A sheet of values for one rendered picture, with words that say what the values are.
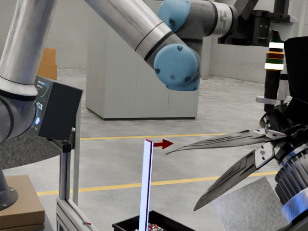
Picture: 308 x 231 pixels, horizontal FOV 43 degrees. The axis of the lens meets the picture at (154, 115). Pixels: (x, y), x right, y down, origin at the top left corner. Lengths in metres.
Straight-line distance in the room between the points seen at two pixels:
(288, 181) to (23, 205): 0.60
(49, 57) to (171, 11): 8.25
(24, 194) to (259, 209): 0.56
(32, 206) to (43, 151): 2.00
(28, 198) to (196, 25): 0.52
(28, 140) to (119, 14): 2.10
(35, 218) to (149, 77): 6.64
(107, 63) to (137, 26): 6.41
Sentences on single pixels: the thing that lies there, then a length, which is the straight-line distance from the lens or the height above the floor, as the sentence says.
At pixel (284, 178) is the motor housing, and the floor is 1.09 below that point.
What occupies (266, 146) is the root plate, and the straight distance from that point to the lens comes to 1.16.
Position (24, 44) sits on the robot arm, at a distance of 0.92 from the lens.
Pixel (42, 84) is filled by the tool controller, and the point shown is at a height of 1.23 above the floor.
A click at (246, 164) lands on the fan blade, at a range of 1.16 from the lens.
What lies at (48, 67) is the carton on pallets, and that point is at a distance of 9.01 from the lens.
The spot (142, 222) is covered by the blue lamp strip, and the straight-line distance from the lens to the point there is 0.88.
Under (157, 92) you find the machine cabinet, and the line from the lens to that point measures 7.50.
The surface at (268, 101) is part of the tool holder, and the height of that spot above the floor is 1.27.
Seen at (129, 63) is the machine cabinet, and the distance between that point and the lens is 7.24.
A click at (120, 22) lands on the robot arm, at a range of 0.71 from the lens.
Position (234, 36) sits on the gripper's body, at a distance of 0.91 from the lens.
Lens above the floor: 1.38
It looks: 10 degrees down
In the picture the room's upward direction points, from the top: 4 degrees clockwise
